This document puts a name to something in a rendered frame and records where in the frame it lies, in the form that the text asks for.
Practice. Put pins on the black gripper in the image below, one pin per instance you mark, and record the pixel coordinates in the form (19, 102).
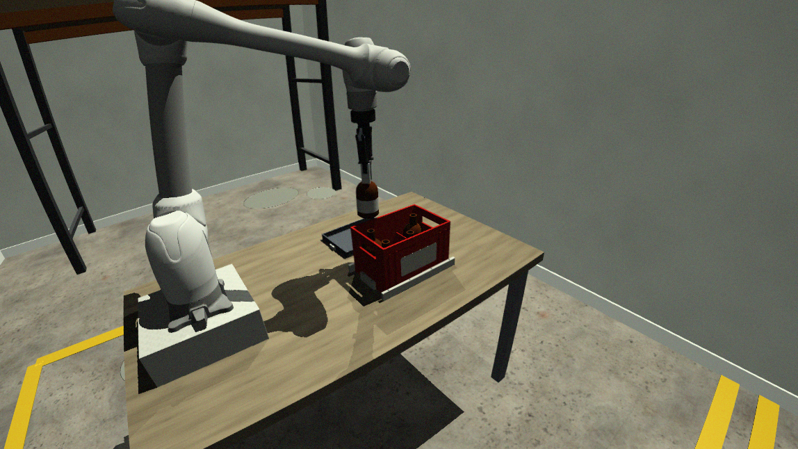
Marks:
(364, 142)

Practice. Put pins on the red crate with dividers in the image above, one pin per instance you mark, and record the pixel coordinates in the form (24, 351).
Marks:
(405, 257)

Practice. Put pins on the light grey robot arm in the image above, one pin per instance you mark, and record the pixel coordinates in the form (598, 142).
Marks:
(175, 239)

